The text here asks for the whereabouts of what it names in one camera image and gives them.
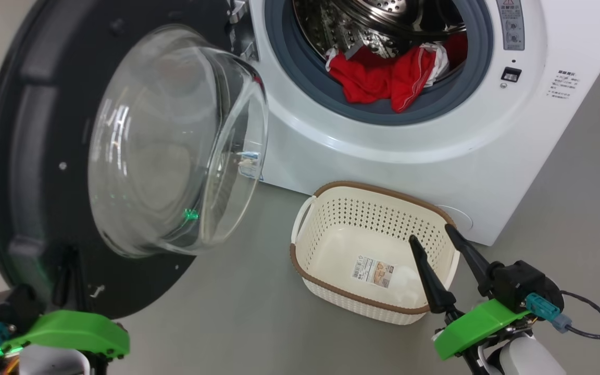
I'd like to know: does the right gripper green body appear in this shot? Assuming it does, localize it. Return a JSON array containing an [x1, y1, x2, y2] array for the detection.
[[433, 298, 534, 363]]

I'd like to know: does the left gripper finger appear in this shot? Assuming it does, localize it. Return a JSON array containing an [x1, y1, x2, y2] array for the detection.
[[53, 249, 70, 308], [70, 249, 86, 311]]

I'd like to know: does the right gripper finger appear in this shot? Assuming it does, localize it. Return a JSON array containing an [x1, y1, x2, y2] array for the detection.
[[445, 224, 493, 297], [408, 235, 457, 314]]

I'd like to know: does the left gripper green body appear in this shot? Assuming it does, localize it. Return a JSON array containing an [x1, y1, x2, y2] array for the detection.
[[0, 310, 130, 360]]

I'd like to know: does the dark round glass washer door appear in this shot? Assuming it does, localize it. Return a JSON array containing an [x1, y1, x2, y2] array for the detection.
[[0, 0, 269, 319]]

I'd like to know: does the red garment white trim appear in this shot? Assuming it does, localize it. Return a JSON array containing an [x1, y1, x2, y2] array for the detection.
[[326, 46, 436, 113]]

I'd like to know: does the cream laundry basket brown rim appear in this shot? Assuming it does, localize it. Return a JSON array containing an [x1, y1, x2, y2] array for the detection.
[[290, 181, 460, 326]]

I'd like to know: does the white front-load washing machine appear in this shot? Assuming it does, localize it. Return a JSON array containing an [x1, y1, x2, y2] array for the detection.
[[227, 0, 600, 246]]

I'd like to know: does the grey warning sticker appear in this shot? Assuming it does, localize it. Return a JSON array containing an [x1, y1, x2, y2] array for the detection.
[[497, 0, 526, 51]]

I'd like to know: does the teal right camera connector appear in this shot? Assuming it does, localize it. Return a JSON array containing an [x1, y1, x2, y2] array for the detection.
[[525, 293, 572, 334]]

